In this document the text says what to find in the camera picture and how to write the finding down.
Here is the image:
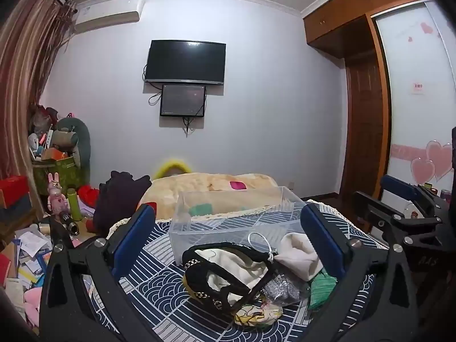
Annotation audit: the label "beige fleece blanket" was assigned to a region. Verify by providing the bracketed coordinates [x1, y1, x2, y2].
[137, 173, 280, 222]

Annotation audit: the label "small black wall monitor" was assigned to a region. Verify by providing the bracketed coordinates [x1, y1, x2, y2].
[160, 84, 207, 118]

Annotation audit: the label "wooden wardrobe with white door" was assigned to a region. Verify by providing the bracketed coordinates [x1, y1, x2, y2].
[301, 0, 456, 205]

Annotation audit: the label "black knitted bag cream lining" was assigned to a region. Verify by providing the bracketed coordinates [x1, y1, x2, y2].
[182, 242, 283, 320]

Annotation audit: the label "black clothing heap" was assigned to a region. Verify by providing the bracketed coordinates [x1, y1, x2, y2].
[93, 170, 154, 238]

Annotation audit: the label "silver sequin pouch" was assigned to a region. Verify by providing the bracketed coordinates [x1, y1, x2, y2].
[262, 274, 302, 307]

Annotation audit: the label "white cord loop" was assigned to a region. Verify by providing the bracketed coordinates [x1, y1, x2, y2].
[247, 232, 279, 263]

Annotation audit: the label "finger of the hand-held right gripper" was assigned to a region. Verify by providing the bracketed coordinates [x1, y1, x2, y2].
[379, 174, 441, 219]
[353, 190, 446, 247]

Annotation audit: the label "white air conditioner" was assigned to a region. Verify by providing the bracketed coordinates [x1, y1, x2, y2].
[74, 0, 144, 33]

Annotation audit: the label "cream white knit hat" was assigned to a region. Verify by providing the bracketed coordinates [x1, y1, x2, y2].
[278, 232, 323, 282]

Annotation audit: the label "green knitted cloth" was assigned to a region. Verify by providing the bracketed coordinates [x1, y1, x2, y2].
[307, 268, 339, 310]

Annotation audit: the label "wall mounted black television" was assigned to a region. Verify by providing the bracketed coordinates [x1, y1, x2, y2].
[143, 39, 227, 86]

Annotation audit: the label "brown wooden door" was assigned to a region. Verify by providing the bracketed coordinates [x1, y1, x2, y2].
[344, 56, 388, 202]

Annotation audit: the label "green bottle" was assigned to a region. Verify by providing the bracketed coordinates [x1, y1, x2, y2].
[66, 188, 82, 222]

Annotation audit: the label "pink rabbit figurine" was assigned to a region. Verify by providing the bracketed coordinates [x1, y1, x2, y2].
[47, 173, 70, 216]

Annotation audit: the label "clear plastic storage box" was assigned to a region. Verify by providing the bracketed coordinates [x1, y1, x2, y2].
[167, 186, 309, 266]

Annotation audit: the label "green storage box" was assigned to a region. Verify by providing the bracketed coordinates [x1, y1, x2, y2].
[32, 156, 88, 215]

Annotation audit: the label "blue wave pattern bedspread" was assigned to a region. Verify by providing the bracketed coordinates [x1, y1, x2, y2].
[85, 199, 390, 342]

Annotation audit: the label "yellow printed cloth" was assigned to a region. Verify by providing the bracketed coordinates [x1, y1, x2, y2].
[233, 297, 284, 327]

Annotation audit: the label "brown striped curtain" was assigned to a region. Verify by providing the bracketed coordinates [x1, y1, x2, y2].
[0, 0, 78, 203]

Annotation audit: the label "pile of scattered papers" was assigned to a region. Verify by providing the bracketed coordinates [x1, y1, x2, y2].
[0, 221, 59, 328]

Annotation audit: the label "red plush cloth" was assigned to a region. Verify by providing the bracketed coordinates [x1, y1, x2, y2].
[78, 185, 101, 209]

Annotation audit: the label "yellow plush toy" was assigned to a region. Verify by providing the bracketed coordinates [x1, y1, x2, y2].
[153, 159, 195, 181]

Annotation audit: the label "black cylinder flashlight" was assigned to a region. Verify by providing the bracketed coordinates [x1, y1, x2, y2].
[59, 211, 81, 236]

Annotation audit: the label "pink heart stickers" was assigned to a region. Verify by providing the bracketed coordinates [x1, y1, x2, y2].
[410, 140, 454, 186]

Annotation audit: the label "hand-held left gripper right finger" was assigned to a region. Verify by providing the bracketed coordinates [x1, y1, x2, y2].
[301, 203, 418, 342]

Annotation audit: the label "grey green long plush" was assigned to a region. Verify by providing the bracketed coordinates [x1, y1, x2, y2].
[56, 117, 92, 183]

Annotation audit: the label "clutter pile of household goods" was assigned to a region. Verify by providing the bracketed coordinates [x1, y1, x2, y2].
[28, 103, 80, 162]

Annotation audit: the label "pink soft cloth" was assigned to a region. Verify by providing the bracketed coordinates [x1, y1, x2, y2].
[23, 286, 46, 329]

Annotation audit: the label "red gift box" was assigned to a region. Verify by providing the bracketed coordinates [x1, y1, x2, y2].
[0, 175, 31, 209]

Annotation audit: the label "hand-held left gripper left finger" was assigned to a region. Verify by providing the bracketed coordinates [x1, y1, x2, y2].
[38, 204, 156, 342]

